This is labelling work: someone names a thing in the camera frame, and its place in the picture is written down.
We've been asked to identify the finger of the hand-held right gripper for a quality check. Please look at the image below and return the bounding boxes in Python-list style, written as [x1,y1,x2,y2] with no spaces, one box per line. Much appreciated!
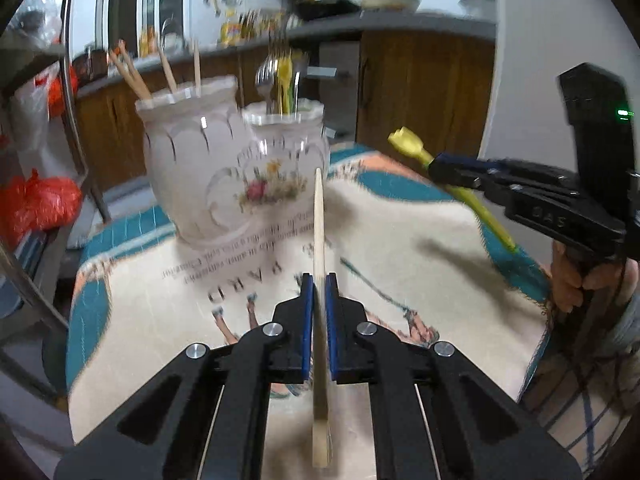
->
[427,159,512,207]
[434,154,576,186]

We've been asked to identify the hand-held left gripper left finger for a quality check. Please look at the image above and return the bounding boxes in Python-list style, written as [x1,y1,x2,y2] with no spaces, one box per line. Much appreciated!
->
[54,272,316,480]

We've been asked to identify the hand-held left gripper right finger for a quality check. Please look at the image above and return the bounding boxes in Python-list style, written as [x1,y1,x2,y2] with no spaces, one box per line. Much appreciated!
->
[324,272,583,480]

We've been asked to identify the yellow plastic fork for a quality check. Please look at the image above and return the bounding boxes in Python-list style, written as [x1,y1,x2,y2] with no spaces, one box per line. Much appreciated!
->
[388,127,519,254]

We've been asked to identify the white floral ceramic jar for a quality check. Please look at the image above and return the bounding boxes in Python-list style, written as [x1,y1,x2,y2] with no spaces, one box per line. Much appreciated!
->
[210,98,331,237]

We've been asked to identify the white ribbed ceramic jar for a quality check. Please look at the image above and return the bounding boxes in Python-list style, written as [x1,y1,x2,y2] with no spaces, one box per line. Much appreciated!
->
[134,75,257,247]

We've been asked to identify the person's right hand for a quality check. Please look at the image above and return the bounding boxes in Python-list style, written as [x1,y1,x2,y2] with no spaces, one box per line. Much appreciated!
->
[549,239,634,314]

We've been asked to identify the printed tablecloth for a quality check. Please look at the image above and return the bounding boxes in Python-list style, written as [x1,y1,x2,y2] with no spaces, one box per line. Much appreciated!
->
[65,142,557,480]

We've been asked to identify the wooden lower cabinets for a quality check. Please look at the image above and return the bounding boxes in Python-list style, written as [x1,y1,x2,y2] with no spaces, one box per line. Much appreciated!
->
[75,30,497,187]

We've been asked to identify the white refrigerator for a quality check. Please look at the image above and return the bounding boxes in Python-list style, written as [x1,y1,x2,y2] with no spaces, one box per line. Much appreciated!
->
[477,0,617,172]

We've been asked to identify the silver built-in oven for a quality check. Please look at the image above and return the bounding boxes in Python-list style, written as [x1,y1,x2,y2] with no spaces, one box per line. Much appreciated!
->
[304,39,361,142]

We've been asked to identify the grey kitchen countertop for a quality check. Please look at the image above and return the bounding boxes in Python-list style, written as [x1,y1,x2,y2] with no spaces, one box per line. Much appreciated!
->
[75,12,499,102]

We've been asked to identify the white cooking pot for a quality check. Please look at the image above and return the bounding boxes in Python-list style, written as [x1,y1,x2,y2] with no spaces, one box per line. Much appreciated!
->
[357,0,421,14]

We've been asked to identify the yellow plastic utensil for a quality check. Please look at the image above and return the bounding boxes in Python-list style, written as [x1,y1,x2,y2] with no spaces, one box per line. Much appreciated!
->
[277,54,294,114]

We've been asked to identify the black wok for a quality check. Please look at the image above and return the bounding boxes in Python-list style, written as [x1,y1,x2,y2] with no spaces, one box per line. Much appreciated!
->
[294,0,361,21]

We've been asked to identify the steel fork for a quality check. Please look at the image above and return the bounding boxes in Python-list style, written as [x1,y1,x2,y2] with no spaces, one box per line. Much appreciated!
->
[255,57,281,114]

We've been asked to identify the yellow cooking oil bottle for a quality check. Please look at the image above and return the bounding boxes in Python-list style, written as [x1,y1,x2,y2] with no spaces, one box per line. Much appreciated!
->
[219,17,241,46]

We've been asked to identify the large red plastic bag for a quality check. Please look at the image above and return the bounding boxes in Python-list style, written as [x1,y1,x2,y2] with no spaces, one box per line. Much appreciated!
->
[0,168,84,247]

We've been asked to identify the small red plastic bag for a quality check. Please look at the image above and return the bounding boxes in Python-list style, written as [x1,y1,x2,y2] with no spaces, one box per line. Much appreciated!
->
[47,67,81,121]

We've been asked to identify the dark rice cooker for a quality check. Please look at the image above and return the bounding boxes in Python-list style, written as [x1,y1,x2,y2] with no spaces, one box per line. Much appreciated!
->
[72,47,109,81]

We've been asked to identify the white plastic bag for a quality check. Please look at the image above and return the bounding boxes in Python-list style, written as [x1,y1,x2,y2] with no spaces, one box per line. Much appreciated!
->
[9,79,52,152]

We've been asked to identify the sliding glass window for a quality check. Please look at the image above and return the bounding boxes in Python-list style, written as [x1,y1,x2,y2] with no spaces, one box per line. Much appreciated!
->
[67,0,194,57]

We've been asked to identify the metal shelf rack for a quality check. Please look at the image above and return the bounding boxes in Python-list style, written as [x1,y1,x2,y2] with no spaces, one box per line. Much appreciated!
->
[0,0,115,413]

